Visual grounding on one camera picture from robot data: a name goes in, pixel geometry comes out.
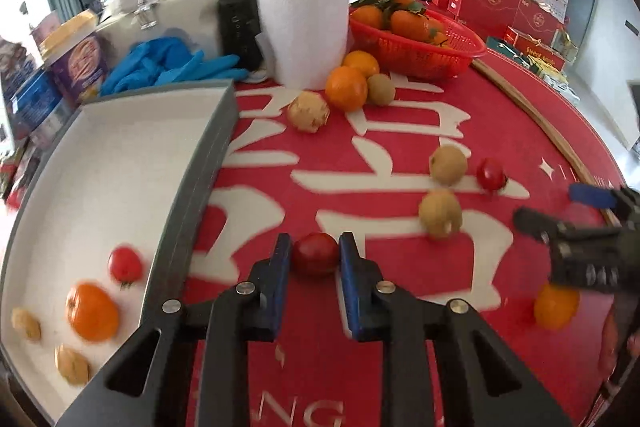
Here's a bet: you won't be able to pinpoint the brown kiwi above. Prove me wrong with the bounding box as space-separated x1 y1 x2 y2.
366 73 397 106

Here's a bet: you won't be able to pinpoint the red plastic basket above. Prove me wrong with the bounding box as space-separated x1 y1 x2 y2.
348 9 487 81

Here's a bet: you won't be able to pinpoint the walnut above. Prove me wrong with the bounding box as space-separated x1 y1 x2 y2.
11 307 42 343
286 90 331 134
54 344 92 387

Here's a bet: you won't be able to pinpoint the white and green carton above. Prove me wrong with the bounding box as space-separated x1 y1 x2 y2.
530 57 581 104

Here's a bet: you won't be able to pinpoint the blue rubber gloves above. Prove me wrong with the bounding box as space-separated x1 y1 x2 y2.
100 38 249 96

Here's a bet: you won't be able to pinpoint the grey and white tray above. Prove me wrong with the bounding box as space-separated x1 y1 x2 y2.
0 79 238 425

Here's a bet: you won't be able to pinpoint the round brown fruit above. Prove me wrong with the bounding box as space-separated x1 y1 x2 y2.
429 144 469 186
418 188 463 239

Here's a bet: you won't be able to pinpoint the purple box with yellow lid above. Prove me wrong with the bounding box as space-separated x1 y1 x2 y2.
40 12 112 105

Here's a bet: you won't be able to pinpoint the black remote control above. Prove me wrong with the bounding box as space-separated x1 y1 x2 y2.
218 0 263 72

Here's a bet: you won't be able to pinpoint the blue box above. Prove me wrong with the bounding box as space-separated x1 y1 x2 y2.
10 72 63 138

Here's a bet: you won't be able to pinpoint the red cherry tomato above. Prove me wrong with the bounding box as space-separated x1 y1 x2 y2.
476 158 508 192
107 245 145 289
292 232 341 278

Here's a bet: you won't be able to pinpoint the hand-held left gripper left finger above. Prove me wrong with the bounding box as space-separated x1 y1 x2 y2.
55 233 293 427

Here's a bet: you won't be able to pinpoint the wooden back scratcher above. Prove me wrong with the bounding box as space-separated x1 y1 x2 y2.
472 57 626 228

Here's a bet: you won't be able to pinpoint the large red gift box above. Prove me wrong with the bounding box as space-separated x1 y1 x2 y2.
452 0 521 40
515 0 566 42

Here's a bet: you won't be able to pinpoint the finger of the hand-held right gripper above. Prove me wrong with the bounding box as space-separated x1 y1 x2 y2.
569 183 628 211
513 206 576 253

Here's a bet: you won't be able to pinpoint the white paper towel roll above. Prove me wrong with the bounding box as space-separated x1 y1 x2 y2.
255 0 351 91

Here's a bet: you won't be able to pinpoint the orange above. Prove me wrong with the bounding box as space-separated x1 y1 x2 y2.
65 282 121 343
533 283 581 330
341 50 381 78
325 65 369 112

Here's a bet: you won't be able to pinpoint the white box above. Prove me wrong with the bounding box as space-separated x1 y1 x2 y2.
95 0 226 58

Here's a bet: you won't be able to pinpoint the red box with gold print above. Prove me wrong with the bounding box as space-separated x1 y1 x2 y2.
505 26 566 72

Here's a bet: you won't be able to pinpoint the pile of leafy tangerines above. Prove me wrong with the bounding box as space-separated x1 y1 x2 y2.
350 0 451 48

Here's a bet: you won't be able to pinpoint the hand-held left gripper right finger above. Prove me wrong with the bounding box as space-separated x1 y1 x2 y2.
338 232 573 427

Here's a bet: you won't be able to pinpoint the red printed table mat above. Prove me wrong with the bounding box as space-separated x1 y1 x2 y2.
185 2 631 427

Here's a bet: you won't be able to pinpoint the dark green gift bag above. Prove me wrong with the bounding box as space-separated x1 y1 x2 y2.
487 37 526 62

